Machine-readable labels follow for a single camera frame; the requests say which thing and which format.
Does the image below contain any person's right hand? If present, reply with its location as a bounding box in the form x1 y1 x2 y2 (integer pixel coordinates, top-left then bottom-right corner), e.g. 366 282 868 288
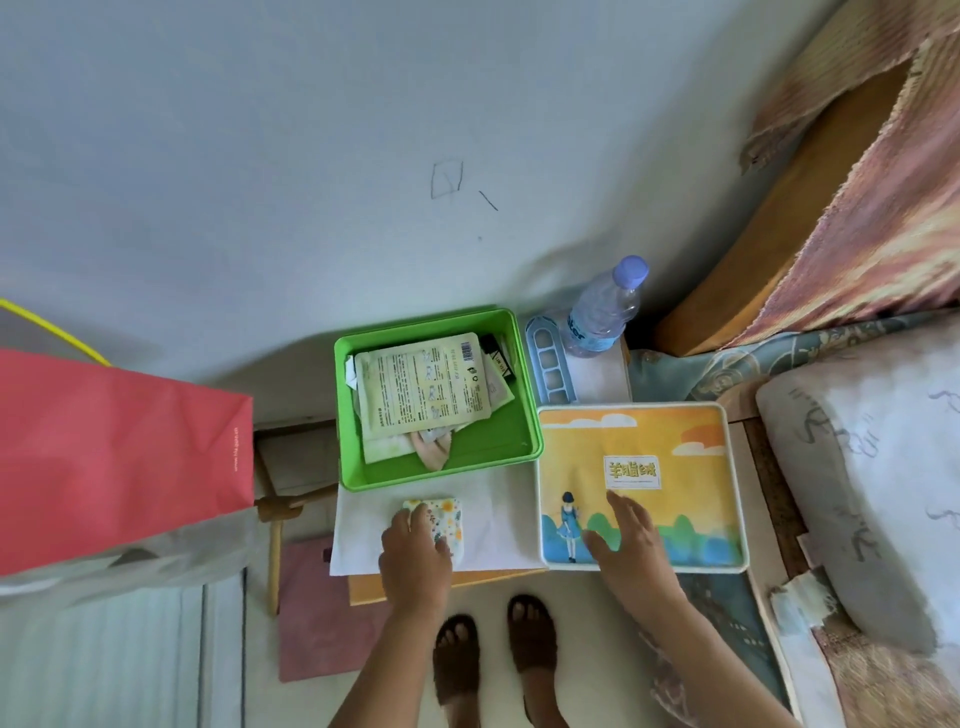
583 490 681 609

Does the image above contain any person's left hand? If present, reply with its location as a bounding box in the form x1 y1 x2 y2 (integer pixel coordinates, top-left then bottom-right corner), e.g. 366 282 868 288
378 502 455 613

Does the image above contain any white floral print pouch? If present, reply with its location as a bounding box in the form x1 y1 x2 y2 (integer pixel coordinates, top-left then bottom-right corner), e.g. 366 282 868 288
402 497 465 568

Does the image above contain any person's left forearm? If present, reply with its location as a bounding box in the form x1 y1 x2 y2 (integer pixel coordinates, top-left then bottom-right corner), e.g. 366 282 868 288
327 594 451 728

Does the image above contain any person's right forearm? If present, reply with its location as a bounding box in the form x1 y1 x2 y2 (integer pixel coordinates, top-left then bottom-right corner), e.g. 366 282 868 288
637 585 805 728

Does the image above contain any white paper sheet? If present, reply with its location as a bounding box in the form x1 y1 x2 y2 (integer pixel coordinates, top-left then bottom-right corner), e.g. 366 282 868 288
330 333 633 579

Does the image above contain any beige pink packet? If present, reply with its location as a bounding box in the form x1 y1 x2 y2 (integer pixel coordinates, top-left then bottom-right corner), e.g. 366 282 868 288
408 430 456 473

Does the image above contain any brown slipper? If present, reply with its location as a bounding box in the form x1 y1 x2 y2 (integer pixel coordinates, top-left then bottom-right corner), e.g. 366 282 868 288
432 615 482 711
507 594 561 678

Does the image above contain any yellow illustrated flat box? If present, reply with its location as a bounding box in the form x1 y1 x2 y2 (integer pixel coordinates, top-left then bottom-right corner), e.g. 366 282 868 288
535 402 751 576

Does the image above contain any green plastic tray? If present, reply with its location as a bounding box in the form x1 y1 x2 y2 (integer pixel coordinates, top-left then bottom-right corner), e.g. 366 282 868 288
333 307 544 494

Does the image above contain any pink floor mat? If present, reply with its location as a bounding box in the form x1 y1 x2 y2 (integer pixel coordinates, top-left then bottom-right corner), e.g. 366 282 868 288
279 534 393 684

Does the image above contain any translucent white packet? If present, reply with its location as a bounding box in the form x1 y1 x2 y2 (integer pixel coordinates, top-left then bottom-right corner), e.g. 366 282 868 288
483 352 518 411

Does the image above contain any pale yellow sachet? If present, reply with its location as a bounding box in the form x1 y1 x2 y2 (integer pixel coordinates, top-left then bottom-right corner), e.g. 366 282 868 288
354 333 493 444

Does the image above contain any blue plastic slotted rack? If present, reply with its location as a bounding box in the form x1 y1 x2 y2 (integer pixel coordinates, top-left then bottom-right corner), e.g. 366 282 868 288
525 315 578 407

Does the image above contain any black packet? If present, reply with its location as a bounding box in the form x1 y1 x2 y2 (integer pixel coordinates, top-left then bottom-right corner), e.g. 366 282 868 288
480 333 518 384

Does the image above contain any blue patterned bedsheet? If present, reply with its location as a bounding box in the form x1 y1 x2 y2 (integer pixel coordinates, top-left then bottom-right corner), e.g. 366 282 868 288
628 309 940 423

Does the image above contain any crumpled white paper scrap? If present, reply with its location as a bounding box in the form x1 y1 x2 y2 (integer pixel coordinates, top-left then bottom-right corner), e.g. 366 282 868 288
771 568 837 633

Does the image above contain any clear bottle with purple cap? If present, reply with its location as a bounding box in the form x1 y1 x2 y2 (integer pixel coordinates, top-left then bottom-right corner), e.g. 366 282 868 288
562 255 651 360

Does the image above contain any grey bag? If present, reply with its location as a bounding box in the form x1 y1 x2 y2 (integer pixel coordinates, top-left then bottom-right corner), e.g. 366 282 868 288
0 508 261 601

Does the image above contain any white grey patterned pillow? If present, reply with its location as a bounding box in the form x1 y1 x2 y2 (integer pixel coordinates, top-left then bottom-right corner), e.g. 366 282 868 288
756 315 960 655

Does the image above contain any wooden bed headboard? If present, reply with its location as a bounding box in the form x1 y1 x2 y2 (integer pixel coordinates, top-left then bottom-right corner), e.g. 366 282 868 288
652 60 913 358

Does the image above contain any red paper bag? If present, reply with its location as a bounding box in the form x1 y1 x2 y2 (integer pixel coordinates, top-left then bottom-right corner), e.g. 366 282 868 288
0 348 257 579

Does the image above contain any white ribbed cabinet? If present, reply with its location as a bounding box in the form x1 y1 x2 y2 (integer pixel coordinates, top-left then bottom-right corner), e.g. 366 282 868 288
0 568 249 728

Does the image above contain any pink woven blanket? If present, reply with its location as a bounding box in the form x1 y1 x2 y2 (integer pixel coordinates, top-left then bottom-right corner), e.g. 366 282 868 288
738 0 960 351

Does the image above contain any wooden chair frame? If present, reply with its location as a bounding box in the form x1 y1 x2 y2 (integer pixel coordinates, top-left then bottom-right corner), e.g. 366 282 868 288
253 420 339 618

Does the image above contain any yellow cord handle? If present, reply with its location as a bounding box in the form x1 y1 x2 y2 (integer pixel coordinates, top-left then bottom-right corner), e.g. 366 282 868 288
0 298 114 369

